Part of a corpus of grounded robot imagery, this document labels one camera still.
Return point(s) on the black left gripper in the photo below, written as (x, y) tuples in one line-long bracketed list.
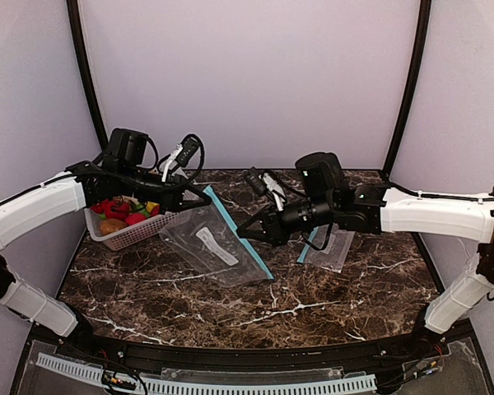
[(177, 192)]

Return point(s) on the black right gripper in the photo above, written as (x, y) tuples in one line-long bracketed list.
[(272, 225)]

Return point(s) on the clear zip bag blue zipper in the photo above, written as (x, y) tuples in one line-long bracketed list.
[(206, 238)]

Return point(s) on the red toy bell pepper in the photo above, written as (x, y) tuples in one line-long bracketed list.
[(135, 218)]

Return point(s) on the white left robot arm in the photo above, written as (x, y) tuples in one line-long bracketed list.
[(38, 213)]

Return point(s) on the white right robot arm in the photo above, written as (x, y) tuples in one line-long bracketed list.
[(388, 209)]

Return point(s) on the white plastic mesh basket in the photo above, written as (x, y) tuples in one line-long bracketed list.
[(131, 234)]

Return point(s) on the red toy tomato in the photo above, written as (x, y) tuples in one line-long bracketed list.
[(116, 209)]

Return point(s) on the brown toy potato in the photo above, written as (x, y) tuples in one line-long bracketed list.
[(110, 226)]

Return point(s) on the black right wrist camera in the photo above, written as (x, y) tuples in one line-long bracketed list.
[(320, 173)]

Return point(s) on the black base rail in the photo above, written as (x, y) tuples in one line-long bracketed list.
[(380, 356)]

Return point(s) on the white slotted cable duct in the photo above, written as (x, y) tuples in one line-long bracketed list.
[(184, 381)]

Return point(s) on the black frame post left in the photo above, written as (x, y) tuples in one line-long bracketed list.
[(79, 45)]

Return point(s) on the black frame post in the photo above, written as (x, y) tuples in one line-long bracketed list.
[(79, 45), (423, 19)]

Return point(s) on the black frame post right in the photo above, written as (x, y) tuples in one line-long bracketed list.
[(423, 19)]

